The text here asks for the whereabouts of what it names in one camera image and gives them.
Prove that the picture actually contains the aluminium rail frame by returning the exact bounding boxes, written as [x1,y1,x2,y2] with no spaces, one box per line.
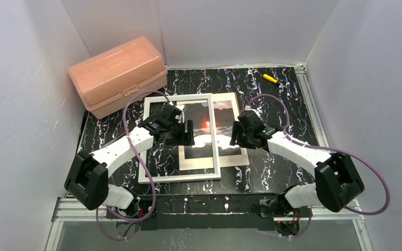
[44,62,375,251]

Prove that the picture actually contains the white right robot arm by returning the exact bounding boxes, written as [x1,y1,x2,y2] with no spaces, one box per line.
[230,110,365,214]

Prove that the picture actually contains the sunset photo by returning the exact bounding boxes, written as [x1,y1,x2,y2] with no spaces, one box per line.
[183,100,242,159]

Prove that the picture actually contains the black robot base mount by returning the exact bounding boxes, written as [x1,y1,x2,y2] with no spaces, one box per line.
[105,193,309,232]

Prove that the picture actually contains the yellow screwdriver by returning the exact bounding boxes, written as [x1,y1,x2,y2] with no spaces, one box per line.
[263,74,279,84]

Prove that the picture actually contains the white picture frame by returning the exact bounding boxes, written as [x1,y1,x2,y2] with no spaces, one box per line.
[143,93,221,183]

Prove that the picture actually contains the pink plastic storage box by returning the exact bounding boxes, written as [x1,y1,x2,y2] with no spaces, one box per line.
[68,36,168,119]

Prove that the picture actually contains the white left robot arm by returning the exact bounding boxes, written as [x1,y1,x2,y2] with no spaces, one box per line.
[64,104,195,210]

